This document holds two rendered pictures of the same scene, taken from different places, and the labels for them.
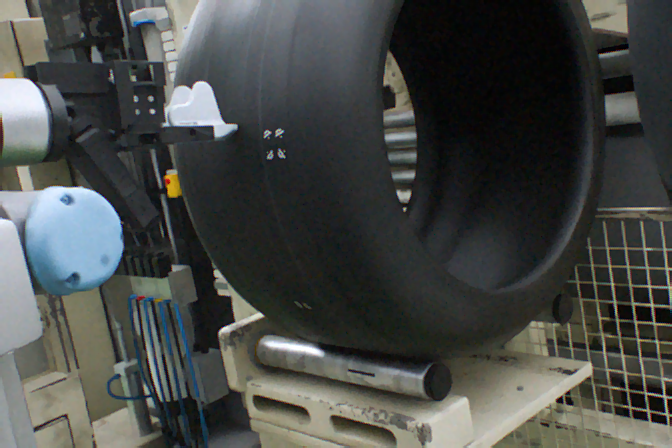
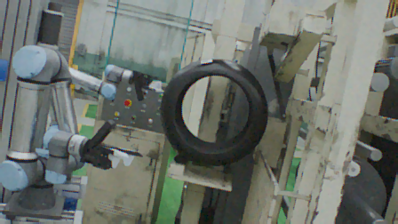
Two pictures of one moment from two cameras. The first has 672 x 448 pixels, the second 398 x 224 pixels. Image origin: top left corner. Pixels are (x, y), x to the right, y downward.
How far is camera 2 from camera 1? 1.58 m
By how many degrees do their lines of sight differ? 46
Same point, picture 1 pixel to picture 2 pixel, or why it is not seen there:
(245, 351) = not seen: hidden behind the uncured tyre
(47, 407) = (157, 139)
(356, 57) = (176, 86)
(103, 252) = (108, 94)
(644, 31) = not seen: hidden behind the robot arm
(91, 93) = (139, 76)
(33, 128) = (125, 78)
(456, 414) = (179, 168)
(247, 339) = not seen: hidden behind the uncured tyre
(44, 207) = (104, 85)
